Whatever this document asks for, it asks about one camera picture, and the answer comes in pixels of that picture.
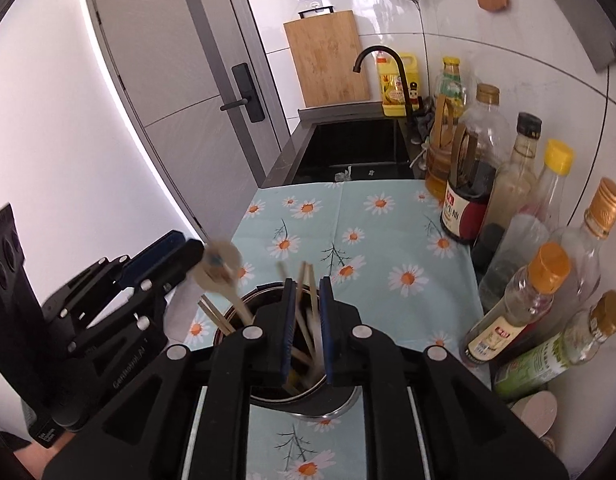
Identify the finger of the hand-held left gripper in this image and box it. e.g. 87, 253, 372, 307
42, 231, 185, 329
67, 239, 207, 352

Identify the black cap bottle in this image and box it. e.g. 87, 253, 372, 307
480, 112, 544, 241

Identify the black utensil holder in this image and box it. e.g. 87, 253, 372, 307
213, 282, 363, 418

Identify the clear plastic bottle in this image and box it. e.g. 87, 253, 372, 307
478, 212, 551, 313

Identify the beige wooden spoon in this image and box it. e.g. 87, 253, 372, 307
200, 240, 256, 323

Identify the black door lock handle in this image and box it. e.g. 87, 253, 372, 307
221, 62, 265, 122

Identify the bamboo cutting board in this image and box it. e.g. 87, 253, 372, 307
283, 4, 371, 109

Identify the dark dish rag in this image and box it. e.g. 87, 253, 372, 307
410, 95, 439, 133

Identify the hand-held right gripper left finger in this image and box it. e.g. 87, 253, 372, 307
43, 277, 297, 480

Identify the gold cap clear bottle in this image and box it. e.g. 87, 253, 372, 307
548, 177, 616, 311

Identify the person's left hand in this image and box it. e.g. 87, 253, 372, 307
12, 437, 61, 480

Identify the beige lid jar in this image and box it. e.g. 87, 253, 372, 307
510, 390, 559, 441

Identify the yellow oil jug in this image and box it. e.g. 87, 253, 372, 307
377, 56, 421, 117

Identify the black sink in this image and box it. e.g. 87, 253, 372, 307
265, 101, 429, 188

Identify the green label bottle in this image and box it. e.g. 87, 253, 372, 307
492, 290, 616, 401

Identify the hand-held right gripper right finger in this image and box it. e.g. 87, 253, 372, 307
319, 276, 569, 480

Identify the red label soy sauce bottle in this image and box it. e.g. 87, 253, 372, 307
439, 84, 511, 246

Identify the golden oil bottle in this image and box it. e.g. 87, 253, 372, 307
424, 56, 469, 201

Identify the yellow cap bottle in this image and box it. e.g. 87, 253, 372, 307
518, 139, 575, 241

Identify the grey door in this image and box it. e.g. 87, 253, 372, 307
85, 0, 294, 233

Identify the black faucet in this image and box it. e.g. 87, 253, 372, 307
353, 46, 414, 128

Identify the orange cap bottle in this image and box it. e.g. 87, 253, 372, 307
460, 242, 571, 368

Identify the floral tablecloth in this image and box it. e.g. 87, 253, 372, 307
180, 177, 491, 480

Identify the black range hood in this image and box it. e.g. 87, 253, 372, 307
525, 0, 616, 73

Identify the wooden chopstick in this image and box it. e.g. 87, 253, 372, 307
198, 301, 231, 336
307, 265, 323, 361
297, 261, 311, 341
202, 294, 236, 332

